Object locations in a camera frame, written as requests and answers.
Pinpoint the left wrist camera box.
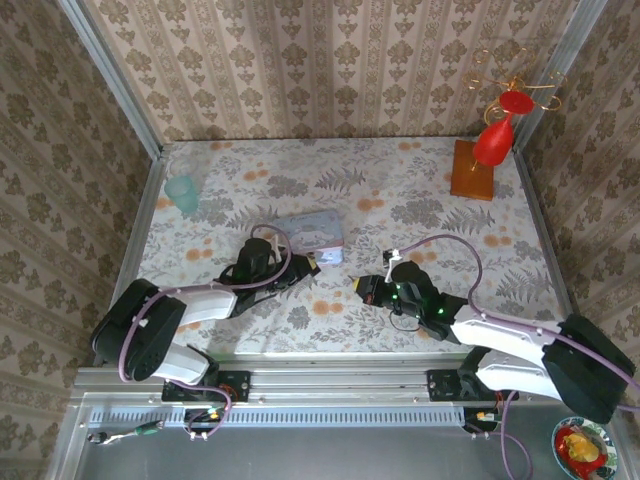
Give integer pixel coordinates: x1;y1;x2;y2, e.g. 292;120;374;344
237;237;281;281

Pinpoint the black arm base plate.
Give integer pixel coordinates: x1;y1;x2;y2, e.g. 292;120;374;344
426;368;520;404
160;369;252;404

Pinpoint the slotted grey cable duct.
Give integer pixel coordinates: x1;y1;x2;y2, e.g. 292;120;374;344
89;405;464;427

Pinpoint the green and black plug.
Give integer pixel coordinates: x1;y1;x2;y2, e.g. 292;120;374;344
87;419;166;445

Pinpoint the blue cartoon tin box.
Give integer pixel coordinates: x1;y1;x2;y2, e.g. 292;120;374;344
272;209;347;266

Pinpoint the red and yellow fruit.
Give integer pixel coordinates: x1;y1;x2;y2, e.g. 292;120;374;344
558;425;609;474

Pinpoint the red wine glass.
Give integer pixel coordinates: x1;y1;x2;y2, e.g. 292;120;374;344
472;90;534;167

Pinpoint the green dimpled plastic cup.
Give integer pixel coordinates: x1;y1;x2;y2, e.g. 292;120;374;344
164;174;202;215

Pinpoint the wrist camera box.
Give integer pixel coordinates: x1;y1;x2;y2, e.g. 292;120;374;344
237;237;281;281
382;248;430;297

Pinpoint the patterned bowl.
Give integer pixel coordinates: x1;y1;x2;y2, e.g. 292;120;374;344
551;415;621;480

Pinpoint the aluminium frame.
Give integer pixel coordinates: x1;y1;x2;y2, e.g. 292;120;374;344
47;0;631;480

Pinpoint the clear plastic cup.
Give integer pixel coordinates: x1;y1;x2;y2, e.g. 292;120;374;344
167;157;201;184

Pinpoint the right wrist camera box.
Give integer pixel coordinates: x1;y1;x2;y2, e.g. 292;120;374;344
382;248;430;297

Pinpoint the wooden stand with gold wire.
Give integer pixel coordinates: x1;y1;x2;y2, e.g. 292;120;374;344
449;47;566;201

